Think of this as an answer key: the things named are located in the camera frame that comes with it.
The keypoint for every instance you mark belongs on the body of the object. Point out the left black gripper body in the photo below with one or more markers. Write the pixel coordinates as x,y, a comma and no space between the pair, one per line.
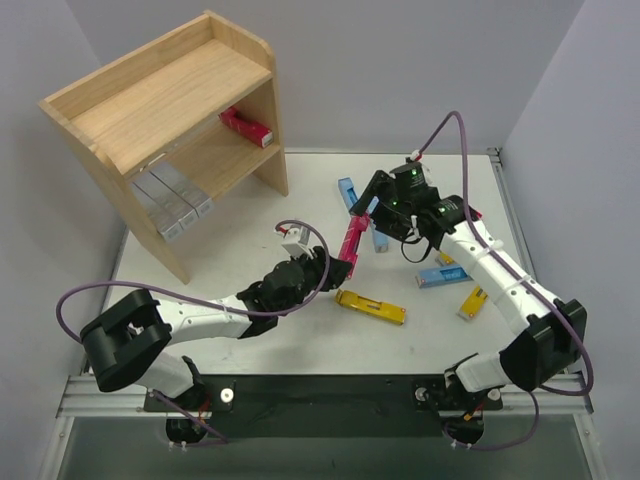
320,266

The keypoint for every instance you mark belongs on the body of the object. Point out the yellow toothpaste box right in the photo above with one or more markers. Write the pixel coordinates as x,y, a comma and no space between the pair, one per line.
444,260

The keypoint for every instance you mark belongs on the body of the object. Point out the blue toothpaste box near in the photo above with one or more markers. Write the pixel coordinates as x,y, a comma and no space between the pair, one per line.
440,276

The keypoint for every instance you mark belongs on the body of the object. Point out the blue toothpaste box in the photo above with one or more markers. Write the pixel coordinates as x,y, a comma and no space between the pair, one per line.
440,276
380,241
348,193

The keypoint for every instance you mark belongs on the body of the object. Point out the yellow toothpaste box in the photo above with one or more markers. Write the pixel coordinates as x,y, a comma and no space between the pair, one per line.
381,310
473,304
444,260

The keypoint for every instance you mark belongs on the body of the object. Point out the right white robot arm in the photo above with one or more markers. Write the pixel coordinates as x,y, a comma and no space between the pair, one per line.
547,331

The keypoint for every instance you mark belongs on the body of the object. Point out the silver toothpaste box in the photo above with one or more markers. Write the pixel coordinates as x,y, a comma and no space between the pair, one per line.
165,224
184,188
166,198

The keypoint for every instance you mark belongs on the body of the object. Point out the blue toothpaste box far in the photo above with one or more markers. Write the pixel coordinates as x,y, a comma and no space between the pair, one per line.
348,193

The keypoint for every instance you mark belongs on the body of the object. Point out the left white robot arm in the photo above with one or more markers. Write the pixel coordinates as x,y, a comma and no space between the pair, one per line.
126,344

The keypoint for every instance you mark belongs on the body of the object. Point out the blue toothpaste box middle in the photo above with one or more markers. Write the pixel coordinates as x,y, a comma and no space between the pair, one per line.
380,241

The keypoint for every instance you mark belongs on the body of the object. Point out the aluminium frame rail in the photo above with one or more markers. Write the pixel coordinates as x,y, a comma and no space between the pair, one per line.
82,399

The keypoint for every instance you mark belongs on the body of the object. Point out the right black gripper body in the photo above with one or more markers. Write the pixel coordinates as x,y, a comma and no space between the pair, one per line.
382,201

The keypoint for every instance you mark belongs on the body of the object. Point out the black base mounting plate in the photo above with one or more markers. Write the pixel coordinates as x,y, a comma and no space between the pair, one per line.
336,406

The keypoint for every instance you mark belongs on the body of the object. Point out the yellow toothpaste box near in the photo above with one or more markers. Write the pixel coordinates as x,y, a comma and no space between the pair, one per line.
473,304

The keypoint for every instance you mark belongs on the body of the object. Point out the wooden two-tier shelf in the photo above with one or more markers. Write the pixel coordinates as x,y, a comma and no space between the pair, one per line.
160,104

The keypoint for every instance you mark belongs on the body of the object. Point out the yellow toothpaste box front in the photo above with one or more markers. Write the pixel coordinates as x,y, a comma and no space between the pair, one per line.
381,310

